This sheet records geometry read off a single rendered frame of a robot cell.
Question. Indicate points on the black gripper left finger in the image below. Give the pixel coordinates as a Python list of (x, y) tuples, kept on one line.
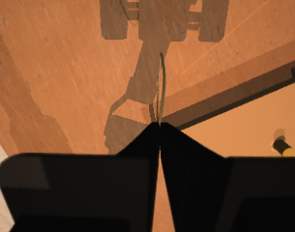
[(85, 185)]

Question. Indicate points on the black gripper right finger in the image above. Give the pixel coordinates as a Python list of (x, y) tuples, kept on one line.
[(206, 189)]

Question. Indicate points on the tan rubber band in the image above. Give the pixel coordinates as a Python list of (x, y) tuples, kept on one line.
[(159, 117)]

